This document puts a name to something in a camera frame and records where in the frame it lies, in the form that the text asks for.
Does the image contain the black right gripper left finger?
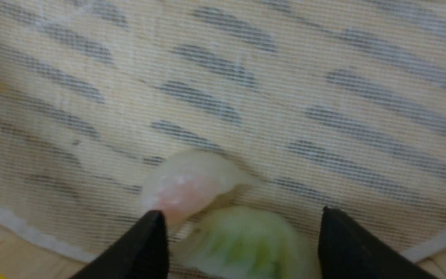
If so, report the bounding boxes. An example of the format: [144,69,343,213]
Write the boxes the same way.
[71,210,169,279]

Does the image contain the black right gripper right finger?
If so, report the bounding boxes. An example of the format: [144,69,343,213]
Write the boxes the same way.
[317,207,435,279]

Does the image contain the green dumpling steamer front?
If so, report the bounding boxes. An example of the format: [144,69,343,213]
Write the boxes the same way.
[171,206,322,279]

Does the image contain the pink dumpling steamer front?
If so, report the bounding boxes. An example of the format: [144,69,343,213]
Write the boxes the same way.
[140,150,261,226]

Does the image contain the yellow rimmed bamboo steamer basket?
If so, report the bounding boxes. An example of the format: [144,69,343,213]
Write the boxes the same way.
[0,0,446,279]

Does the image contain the white steamer liner mesh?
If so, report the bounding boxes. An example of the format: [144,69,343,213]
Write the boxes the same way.
[0,0,446,264]

